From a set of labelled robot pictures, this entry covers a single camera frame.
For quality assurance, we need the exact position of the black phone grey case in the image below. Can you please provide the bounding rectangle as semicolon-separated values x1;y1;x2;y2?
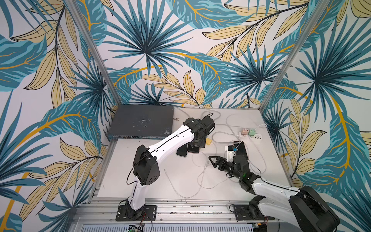
176;144;188;157

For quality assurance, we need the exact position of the white charging cable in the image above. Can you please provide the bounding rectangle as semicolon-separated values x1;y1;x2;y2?
163;168;230;199
191;123;267;186

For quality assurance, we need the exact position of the black phone pink case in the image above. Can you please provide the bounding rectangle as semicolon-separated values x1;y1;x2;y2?
187;144;200;154

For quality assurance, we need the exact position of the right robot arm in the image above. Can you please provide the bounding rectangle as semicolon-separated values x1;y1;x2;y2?
208;155;340;232

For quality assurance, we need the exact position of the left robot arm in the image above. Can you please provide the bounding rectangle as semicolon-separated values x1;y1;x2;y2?
126;115;215;218

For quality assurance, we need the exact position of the black phone by power strip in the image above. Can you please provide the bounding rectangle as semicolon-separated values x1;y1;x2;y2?
233;141;248;160

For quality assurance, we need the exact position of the pink plug adapter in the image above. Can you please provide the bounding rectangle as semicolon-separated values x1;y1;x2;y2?
241;128;249;136

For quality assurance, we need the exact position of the green plug adapter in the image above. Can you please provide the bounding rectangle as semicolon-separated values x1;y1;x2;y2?
248;129;257;137

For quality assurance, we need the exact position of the white power strip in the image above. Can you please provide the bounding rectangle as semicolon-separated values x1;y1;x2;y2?
239;133;263;141

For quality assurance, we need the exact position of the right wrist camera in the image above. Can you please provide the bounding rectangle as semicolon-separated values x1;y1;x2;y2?
225;145;238;162

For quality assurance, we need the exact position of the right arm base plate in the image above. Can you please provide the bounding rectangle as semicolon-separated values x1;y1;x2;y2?
229;205;275;222

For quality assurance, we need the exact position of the grey network switch box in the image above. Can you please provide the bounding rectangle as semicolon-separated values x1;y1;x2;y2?
107;104;174;139

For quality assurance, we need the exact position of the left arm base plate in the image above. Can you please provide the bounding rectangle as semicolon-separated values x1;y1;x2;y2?
115;205;157;222

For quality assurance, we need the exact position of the aluminium rail frame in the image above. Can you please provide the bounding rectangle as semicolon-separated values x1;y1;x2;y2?
68;198;319;232

